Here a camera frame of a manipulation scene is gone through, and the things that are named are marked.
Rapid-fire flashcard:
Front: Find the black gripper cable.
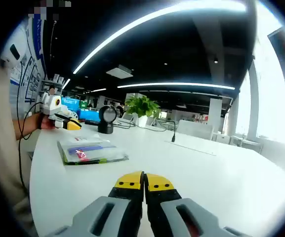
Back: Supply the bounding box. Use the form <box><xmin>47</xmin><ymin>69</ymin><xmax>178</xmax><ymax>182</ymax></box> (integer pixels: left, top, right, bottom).
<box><xmin>15</xmin><ymin>101</ymin><xmax>44</xmax><ymax>192</ymax></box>

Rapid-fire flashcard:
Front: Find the black barcode scanner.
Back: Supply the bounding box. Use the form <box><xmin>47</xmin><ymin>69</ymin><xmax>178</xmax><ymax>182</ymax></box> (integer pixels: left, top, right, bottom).
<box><xmin>97</xmin><ymin>105</ymin><xmax>118</xmax><ymax>134</ymax></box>

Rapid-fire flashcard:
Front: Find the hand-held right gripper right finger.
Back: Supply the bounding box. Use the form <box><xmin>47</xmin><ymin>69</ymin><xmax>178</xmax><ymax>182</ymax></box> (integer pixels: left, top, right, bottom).
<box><xmin>144</xmin><ymin>172</ymin><xmax>246</xmax><ymax>237</ymax></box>

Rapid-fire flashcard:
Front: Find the person's beige clothing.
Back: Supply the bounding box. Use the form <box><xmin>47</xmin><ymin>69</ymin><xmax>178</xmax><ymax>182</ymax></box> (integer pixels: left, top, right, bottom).
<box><xmin>0</xmin><ymin>59</ymin><xmax>33</xmax><ymax>237</ymax></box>

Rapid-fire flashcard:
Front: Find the wall poster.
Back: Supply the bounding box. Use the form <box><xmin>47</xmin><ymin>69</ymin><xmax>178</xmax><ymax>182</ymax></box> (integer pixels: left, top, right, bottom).
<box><xmin>8</xmin><ymin>18</ymin><xmax>48</xmax><ymax>119</ymax></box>

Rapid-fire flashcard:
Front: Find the white table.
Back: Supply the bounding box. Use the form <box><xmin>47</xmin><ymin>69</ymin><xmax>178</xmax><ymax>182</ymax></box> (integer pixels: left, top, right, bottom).
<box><xmin>29</xmin><ymin>120</ymin><xmax>285</xmax><ymax>237</ymax></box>

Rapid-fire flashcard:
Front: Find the white power strip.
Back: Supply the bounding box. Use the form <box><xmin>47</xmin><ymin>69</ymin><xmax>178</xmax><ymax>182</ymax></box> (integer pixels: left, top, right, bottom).
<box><xmin>164</xmin><ymin>140</ymin><xmax>217</xmax><ymax>157</ymax></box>

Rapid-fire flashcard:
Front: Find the blue plastic bin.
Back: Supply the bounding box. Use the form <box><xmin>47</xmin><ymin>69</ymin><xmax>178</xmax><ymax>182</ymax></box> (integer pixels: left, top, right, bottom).
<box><xmin>79</xmin><ymin>109</ymin><xmax>101</xmax><ymax>123</ymax></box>
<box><xmin>61</xmin><ymin>96</ymin><xmax>81</xmax><ymax>112</ymax></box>

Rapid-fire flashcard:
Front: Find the steel sink table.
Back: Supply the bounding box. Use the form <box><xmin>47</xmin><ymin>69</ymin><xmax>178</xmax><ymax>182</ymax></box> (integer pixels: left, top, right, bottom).
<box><xmin>230</xmin><ymin>134</ymin><xmax>263</xmax><ymax>153</ymax></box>

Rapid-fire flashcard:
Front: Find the white chest device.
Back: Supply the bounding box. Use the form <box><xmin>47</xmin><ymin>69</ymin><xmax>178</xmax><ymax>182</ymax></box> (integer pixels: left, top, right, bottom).
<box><xmin>0</xmin><ymin>26</ymin><xmax>31</xmax><ymax>69</ymax></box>

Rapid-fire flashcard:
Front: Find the white storage shelf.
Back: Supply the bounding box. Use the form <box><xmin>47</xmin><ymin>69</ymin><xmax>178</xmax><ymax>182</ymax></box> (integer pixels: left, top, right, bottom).
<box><xmin>41</xmin><ymin>73</ymin><xmax>66</xmax><ymax>98</ymax></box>

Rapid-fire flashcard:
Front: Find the ceiling air vent unit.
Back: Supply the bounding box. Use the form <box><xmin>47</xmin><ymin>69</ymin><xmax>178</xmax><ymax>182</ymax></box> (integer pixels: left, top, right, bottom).
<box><xmin>106</xmin><ymin>64</ymin><xmax>134</xmax><ymax>79</ymax></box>

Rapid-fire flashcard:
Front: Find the potted green plant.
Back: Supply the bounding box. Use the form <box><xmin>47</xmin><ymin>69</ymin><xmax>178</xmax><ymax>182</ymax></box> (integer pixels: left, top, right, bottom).
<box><xmin>124</xmin><ymin>95</ymin><xmax>162</xmax><ymax>128</ymax></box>

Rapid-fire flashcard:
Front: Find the clear blue-label sheet goods packet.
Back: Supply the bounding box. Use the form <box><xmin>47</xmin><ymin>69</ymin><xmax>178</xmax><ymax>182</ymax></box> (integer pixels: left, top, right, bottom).
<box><xmin>57</xmin><ymin>139</ymin><xmax>129</xmax><ymax>163</ymax></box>

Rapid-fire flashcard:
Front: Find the white partition panel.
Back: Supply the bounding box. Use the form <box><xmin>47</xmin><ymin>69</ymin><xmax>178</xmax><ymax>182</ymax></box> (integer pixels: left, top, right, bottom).
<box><xmin>176</xmin><ymin>119</ymin><xmax>214</xmax><ymax>141</ymax></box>

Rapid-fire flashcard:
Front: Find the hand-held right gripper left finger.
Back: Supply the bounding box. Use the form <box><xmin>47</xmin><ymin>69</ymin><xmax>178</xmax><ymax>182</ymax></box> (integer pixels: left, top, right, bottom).
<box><xmin>45</xmin><ymin>170</ymin><xmax>145</xmax><ymax>237</ymax></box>

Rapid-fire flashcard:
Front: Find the person's left hand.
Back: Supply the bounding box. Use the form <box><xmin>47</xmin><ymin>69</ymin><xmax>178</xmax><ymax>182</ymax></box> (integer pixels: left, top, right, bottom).
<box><xmin>39</xmin><ymin>112</ymin><xmax>60</xmax><ymax>130</ymax></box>

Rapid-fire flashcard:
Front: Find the black plug cable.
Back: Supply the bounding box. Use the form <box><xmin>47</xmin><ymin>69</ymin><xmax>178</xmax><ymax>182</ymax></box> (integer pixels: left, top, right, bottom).
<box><xmin>154</xmin><ymin>120</ymin><xmax>177</xmax><ymax>143</ymax></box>

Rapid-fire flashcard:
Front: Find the ceiling light strip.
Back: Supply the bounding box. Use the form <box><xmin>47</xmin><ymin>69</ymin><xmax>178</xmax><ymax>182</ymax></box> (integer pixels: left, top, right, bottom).
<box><xmin>72</xmin><ymin>1</ymin><xmax>247</xmax><ymax>75</ymax></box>
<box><xmin>117</xmin><ymin>82</ymin><xmax>236</xmax><ymax>91</ymax></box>

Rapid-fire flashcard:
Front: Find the clear white sheet goods packet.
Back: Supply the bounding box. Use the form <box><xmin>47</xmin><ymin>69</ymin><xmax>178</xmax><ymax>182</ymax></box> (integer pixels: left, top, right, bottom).
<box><xmin>73</xmin><ymin>134</ymin><xmax>111</xmax><ymax>145</ymax></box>

